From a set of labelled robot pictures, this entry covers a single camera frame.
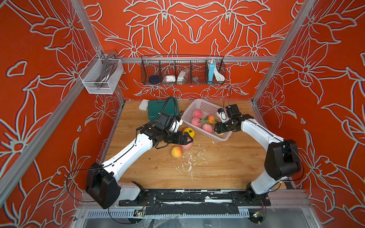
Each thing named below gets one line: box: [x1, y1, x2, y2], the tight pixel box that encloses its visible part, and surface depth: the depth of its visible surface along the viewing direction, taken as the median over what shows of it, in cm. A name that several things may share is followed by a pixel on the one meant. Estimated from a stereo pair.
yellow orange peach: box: [171, 145, 183, 158], surface depth 87 cm
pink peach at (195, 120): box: [191, 117, 202, 127], surface depth 100 cm
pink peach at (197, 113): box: [192, 109, 203, 119], surface depth 106 cm
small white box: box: [138, 98, 150, 111], surface depth 117 cm
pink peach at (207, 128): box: [202, 123, 214, 134], surface depth 96 cm
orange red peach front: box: [207, 114, 216, 124], surface depth 102 cm
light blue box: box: [208, 61, 215, 82], surface depth 90 cm
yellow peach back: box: [182, 127, 195, 139], surface depth 94 cm
